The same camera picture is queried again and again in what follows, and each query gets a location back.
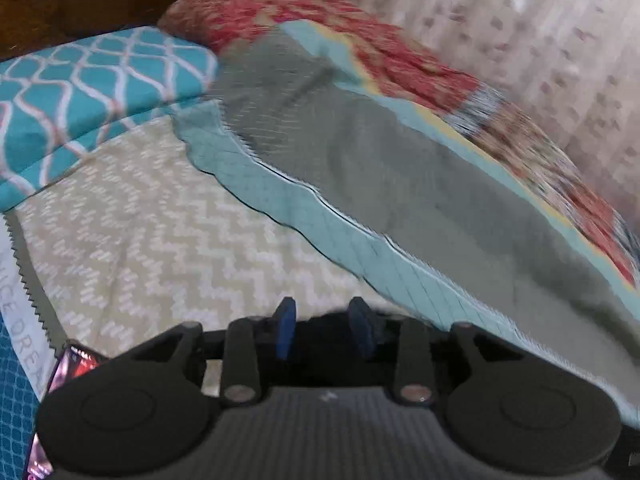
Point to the grey teal quilted blanket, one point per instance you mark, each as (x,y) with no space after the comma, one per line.
(394,195)

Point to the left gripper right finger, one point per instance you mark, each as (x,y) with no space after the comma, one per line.
(405,345)

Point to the blue checkered cloth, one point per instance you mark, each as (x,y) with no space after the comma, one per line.
(18,403)

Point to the beige leaf print curtain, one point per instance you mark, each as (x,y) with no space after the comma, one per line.
(573,65)

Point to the teal lattice pattern pillow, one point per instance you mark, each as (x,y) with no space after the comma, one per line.
(59,104)

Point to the beige chevron bed sheet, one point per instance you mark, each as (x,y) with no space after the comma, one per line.
(133,240)

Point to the smartphone with lit screen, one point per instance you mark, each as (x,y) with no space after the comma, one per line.
(75,360)

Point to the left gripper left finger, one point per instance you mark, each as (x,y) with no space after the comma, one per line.
(254,350)

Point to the red floral quilt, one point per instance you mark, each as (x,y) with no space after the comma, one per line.
(393,66)

